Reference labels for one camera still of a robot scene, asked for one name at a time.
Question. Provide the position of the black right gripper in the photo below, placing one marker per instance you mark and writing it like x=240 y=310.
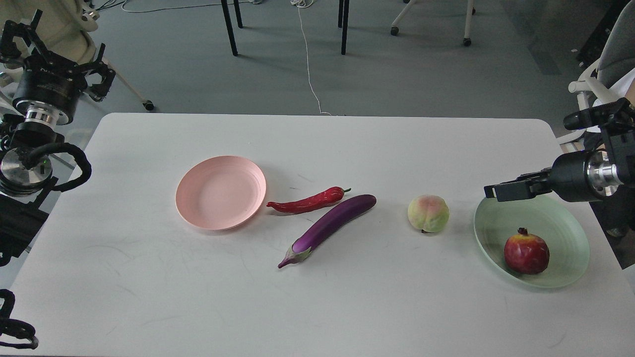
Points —
x=567 y=178

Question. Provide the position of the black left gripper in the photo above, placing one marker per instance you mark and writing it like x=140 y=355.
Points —
x=50 y=84

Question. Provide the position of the green pink peach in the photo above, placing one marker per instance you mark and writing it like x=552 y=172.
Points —
x=428 y=213

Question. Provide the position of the purple eggplant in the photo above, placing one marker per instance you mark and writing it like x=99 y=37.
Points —
x=326 y=226

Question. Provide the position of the red chili pepper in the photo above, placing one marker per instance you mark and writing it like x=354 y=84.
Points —
x=309 y=204

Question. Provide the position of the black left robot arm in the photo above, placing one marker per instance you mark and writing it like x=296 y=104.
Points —
x=35 y=160

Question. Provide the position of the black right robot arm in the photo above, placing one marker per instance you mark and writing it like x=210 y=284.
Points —
x=602 y=174

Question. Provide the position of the green plate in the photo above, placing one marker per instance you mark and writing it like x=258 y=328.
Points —
x=494 y=222

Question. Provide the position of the beige office chair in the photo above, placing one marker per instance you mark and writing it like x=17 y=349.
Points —
x=64 y=28

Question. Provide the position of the grey white chair right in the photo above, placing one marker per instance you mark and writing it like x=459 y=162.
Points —
x=611 y=76

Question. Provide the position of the black table leg left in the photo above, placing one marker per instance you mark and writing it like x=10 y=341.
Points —
x=229 y=25

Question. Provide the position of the black table leg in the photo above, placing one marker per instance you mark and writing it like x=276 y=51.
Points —
x=229 y=25
x=342 y=23

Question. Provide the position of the pink plate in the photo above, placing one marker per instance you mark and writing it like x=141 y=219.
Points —
x=221 y=193

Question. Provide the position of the black table leg right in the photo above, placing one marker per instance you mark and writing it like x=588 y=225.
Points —
x=342 y=23

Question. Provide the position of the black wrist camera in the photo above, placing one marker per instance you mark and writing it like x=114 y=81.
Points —
x=613 y=118

